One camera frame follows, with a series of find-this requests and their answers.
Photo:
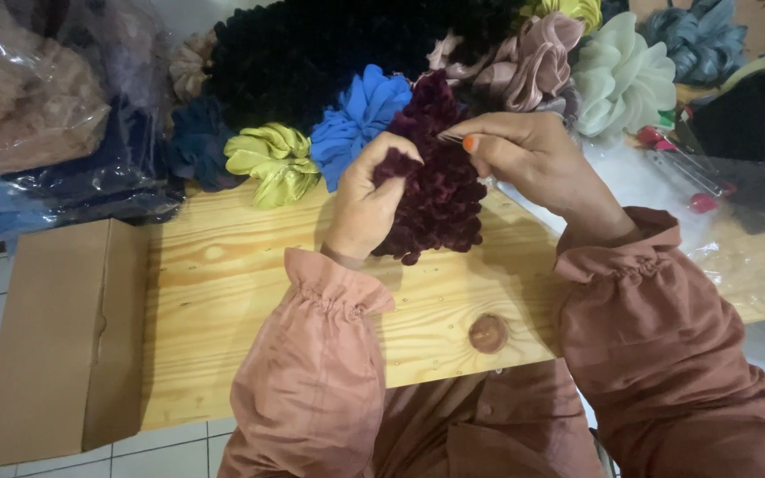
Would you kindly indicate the person's left hand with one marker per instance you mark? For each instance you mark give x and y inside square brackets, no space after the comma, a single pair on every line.
[359,206]

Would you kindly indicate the person's right hand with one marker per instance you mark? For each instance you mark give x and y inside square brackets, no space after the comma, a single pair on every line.
[542,166]

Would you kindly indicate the person's left fingers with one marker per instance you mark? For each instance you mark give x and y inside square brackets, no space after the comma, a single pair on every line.
[382,149]

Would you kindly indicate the maroon velvet scrunchie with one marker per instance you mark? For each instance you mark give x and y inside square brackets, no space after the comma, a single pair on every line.
[442,192]

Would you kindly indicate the blue chiffon scrunchie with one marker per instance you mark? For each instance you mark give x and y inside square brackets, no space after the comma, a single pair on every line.
[356,119]

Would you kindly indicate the yellow-green satin scrunchie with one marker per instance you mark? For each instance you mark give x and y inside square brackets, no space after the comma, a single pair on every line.
[275,163]

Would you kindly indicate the heap of black velvet scrunchies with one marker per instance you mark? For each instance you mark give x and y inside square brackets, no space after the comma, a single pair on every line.
[316,46]

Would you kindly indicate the dusty pink satin scrunchie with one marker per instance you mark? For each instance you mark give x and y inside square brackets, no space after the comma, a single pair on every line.
[528,63]

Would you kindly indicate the dark navy scrunchie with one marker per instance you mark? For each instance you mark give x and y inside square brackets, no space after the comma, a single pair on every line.
[198,143]

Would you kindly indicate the beige scrunchie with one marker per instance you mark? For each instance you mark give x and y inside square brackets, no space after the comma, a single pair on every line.
[190,63]

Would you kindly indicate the yellow satin scrunchie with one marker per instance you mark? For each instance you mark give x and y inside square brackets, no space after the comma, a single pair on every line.
[575,10]

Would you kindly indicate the pile of clear plastic bags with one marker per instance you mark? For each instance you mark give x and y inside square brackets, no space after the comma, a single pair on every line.
[628,186]

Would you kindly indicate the pale green chiffon scrunchie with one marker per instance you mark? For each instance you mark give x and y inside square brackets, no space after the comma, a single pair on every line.
[621,79]

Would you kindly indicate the plastic bag of grey fabric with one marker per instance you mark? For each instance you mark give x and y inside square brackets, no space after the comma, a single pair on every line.
[123,46]

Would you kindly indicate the red-capped clear pen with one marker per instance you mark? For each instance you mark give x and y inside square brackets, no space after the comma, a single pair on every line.
[671,156]
[702,203]

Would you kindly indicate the person's pink-brown shirt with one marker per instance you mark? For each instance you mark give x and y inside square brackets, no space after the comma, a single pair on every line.
[482,425]

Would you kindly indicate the plastic bag of blue fabric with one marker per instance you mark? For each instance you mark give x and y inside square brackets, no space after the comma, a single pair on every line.
[57,196]

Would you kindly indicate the grey-blue scrunchie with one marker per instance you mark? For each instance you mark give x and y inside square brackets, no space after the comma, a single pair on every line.
[698,36]

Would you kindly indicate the plastic bag of brown fabric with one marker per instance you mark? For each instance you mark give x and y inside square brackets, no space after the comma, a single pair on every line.
[24,93]

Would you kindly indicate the brown cardboard box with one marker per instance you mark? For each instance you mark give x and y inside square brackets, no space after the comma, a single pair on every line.
[57,338]

